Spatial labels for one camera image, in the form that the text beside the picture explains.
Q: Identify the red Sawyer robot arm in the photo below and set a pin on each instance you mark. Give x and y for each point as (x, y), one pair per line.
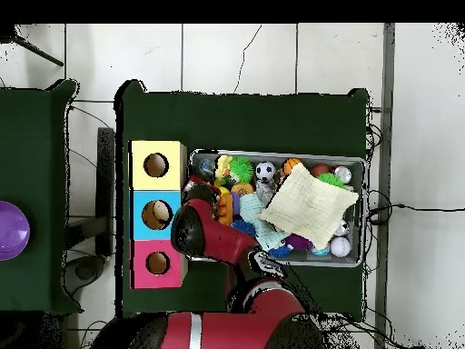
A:
(218, 236)

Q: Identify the wooden box with three holes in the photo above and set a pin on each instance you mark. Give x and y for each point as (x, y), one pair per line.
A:
(174, 174)

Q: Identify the shallow mesh bin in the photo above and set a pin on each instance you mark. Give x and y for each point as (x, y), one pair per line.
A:
(327, 262)

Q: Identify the yellow duck toy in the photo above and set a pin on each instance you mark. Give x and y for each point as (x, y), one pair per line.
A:
(222, 167)

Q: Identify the orange and purple toy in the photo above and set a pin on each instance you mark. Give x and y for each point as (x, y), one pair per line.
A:
(226, 209)

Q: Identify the toy hamburger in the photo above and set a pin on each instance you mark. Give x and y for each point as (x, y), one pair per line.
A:
(242, 189)

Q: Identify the green spiky ball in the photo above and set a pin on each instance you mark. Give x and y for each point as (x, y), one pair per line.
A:
(241, 168)
(328, 179)

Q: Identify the light blue knitted cloth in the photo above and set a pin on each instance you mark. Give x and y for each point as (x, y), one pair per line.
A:
(252, 207)

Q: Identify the small soccer ball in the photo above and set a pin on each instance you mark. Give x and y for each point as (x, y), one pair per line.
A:
(265, 171)

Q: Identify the small orange basketball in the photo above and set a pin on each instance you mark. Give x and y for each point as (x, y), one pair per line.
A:
(289, 166)

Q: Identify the cream knitted cloth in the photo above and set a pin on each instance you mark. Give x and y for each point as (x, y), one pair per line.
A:
(308, 203)

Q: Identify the grey round foot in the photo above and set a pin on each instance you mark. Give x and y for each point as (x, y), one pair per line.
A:
(85, 271)

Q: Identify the white baseball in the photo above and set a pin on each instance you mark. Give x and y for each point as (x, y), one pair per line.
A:
(340, 247)

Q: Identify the dark green side tablecloth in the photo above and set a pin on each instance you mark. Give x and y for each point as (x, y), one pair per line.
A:
(32, 145)

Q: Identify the purple bowl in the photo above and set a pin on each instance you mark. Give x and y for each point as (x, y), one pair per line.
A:
(12, 231)

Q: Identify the black tripod leg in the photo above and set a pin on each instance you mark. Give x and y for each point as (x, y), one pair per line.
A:
(36, 52)

